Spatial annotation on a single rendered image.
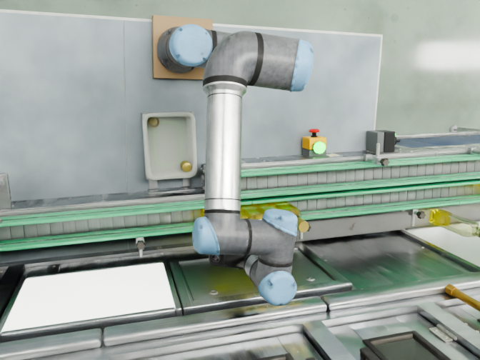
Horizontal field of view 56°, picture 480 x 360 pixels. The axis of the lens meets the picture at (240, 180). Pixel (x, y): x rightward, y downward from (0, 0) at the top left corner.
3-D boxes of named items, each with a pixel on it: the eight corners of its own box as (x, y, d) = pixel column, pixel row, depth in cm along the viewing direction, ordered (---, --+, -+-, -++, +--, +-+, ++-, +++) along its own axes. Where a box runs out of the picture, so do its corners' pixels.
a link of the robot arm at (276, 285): (302, 271, 94) (296, 309, 95) (283, 253, 104) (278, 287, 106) (266, 271, 92) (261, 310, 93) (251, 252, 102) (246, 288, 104)
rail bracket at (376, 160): (361, 161, 168) (381, 166, 155) (361, 141, 166) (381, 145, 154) (370, 160, 169) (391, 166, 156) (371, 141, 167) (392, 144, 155)
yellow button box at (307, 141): (301, 154, 175) (308, 156, 168) (301, 135, 173) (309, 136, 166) (318, 153, 176) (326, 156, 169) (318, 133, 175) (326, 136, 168)
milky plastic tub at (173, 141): (144, 176, 160) (146, 181, 152) (140, 112, 156) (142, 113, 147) (193, 172, 164) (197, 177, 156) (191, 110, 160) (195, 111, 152)
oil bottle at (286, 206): (265, 213, 161) (286, 230, 141) (264, 197, 160) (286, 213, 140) (280, 211, 163) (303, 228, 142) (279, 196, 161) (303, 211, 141)
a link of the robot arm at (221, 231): (208, 13, 92) (201, 256, 86) (258, 22, 96) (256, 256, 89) (195, 37, 103) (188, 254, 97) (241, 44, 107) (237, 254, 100)
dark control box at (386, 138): (365, 150, 182) (376, 153, 174) (366, 130, 180) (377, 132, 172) (383, 148, 184) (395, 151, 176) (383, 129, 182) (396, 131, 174)
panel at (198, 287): (22, 286, 134) (-7, 347, 102) (21, 276, 134) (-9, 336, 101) (303, 251, 157) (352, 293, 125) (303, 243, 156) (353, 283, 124)
